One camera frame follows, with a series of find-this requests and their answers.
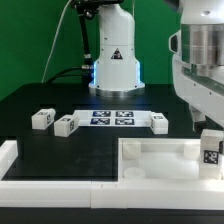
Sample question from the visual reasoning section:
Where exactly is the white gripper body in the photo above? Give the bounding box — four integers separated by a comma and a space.
169, 31, 224, 128

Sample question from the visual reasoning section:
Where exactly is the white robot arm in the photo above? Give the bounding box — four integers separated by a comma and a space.
89, 0, 224, 128

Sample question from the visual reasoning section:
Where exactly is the white cable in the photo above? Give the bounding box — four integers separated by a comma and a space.
40, 0, 74, 84

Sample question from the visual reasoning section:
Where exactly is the black cable bundle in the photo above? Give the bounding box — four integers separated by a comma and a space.
44, 0, 101, 84

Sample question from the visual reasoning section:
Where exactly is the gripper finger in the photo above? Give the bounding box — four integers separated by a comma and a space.
189, 105, 207, 134

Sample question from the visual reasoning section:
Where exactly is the white base tag plate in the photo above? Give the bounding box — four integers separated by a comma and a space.
74, 110, 150, 127

